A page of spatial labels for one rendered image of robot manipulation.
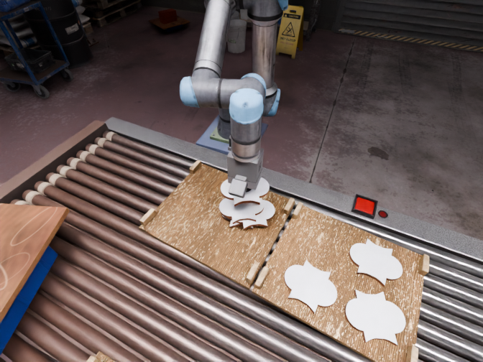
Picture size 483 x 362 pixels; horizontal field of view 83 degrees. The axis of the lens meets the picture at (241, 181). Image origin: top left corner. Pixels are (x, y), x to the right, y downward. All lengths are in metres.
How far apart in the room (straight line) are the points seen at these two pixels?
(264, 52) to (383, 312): 0.88
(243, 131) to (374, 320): 0.58
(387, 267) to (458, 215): 1.76
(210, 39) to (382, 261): 0.79
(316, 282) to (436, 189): 2.03
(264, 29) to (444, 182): 2.20
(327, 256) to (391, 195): 1.67
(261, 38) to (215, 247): 0.70
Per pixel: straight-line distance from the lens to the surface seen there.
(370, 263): 0.91
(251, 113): 0.61
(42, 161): 1.33
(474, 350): 0.97
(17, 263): 0.92
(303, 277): 0.83
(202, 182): 1.03
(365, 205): 1.06
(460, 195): 2.81
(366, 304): 0.85
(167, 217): 0.95
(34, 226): 0.97
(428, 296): 0.98
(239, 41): 4.36
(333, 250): 0.90
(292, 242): 0.89
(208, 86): 0.73
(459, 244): 1.13
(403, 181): 2.66
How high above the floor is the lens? 1.70
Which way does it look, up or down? 48 degrees down
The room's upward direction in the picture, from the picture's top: straight up
